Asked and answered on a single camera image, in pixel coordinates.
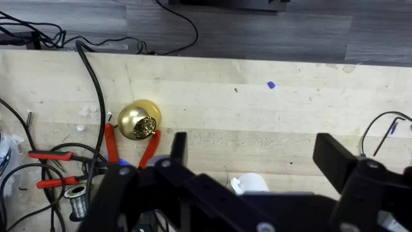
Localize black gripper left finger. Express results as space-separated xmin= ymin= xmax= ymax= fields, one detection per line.
xmin=76 ymin=132 xmax=275 ymax=232

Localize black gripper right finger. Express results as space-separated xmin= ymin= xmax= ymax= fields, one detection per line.
xmin=311 ymin=133 xmax=412 ymax=232

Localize gold dome tip cleaner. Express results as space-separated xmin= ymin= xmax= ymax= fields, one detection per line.
xmin=116 ymin=98 xmax=163 ymax=142

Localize small grey metal rod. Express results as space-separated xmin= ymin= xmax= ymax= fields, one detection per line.
xmin=24 ymin=110 xmax=35 ymax=129

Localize clear plastic bag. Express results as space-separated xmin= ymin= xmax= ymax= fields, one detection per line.
xmin=0 ymin=132 xmax=20 ymax=176

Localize red handled wire stripper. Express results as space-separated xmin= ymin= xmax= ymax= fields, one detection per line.
xmin=103 ymin=123 xmax=162 ymax=171

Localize thick black cable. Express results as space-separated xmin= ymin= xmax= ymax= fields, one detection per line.
xmin=74 ymin=40 xmax=108 ymax=208

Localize solder wire spool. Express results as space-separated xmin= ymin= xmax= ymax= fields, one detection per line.
xmin=63 ymin=185 xmax=90 ymax=222

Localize thin black looping cable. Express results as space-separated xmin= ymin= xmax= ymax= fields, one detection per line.
xmin=147 ymin=0 xmax=199 ymax=57

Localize red handled side cutters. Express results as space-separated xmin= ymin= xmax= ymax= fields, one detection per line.
xmin=27 ymin=150 xmax=94 ymax=191

